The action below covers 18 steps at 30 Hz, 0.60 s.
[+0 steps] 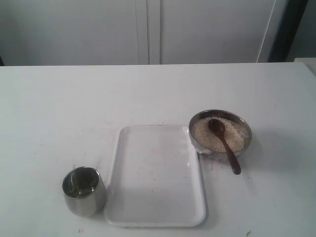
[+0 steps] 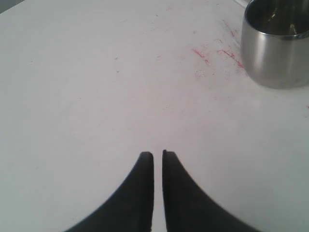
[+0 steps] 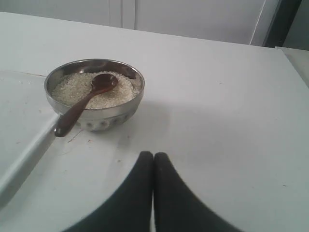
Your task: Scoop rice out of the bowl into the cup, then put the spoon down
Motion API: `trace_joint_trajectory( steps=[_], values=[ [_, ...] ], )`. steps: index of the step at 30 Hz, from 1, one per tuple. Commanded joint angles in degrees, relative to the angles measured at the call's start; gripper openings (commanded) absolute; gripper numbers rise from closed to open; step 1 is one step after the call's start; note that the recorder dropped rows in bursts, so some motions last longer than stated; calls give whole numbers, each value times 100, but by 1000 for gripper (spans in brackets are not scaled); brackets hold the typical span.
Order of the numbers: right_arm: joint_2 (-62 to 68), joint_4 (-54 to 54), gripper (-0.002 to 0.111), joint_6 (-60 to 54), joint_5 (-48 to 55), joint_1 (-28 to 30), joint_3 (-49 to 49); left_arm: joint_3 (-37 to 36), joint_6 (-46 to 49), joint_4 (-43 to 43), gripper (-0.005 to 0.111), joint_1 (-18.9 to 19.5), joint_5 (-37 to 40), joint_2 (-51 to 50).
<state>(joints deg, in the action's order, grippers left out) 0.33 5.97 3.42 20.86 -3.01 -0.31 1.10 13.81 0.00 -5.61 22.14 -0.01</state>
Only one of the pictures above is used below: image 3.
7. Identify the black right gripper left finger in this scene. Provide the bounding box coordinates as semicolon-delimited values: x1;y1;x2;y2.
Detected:
65;151;154;232

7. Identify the white plastic tray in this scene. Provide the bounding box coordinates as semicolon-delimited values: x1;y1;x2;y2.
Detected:
0;71;57;206

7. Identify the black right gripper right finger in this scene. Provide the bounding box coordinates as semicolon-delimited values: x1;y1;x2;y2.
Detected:
154;152;240;232

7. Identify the brown wooden spoon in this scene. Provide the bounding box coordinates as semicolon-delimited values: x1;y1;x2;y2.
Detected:
54;73;118;137

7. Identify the bowl of grain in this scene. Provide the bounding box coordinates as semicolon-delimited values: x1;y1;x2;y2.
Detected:
44;58;145;131

